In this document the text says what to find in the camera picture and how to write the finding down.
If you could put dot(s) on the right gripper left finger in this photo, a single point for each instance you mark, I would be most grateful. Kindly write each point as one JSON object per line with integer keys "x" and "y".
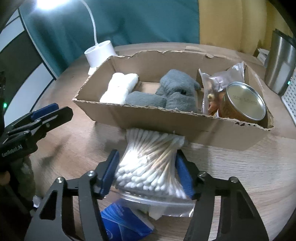
{"x": 54, "y": 218}

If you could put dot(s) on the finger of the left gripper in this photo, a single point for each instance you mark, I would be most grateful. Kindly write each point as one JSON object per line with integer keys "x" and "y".
{"x": 51, "y": 121}
{"x": 32, "y": 116}

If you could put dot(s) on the blue tissue packet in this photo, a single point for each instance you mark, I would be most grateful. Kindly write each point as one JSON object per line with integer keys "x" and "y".
{"x": 125, "y": 223}

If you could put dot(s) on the white cloth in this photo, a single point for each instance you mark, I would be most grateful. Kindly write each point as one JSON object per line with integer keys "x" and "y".
{"x": 119, "y": 87}

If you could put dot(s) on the bag of cotton swabs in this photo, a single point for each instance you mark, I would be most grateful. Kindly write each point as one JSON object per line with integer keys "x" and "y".
{"x": 146, "y": 177}

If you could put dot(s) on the orange tin can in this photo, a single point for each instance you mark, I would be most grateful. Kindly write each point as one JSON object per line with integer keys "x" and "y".
{"x": 243, "y": 103}

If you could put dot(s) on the grey knitted glove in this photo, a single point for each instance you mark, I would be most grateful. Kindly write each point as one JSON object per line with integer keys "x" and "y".
{"x": 180, "y": 91}

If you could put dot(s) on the clear snack bag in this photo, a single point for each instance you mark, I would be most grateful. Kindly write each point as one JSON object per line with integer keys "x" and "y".
{"x": 215, "y": 86}

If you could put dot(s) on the white desk lamp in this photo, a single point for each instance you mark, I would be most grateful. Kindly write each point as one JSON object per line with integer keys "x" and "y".
{"x": 95, "y": 55}

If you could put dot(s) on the teal curtain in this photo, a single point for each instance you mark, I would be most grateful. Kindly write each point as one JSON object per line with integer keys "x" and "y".
{"x": 63, "y": 34}

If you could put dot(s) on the brown cardboard box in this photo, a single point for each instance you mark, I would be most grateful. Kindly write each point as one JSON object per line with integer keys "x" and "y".
{"x": 150, "y": 66}

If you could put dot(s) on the white perforated basket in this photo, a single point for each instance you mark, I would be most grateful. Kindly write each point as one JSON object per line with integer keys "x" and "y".
{"x": 289, "y": 97}

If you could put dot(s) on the steel travel mug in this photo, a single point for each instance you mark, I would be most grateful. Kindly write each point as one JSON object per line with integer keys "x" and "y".
{"x": 280, "y": 62}

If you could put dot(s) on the yellow curtain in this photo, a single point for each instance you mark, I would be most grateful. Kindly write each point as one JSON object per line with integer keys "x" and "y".
{"x": 243, "y": 26}

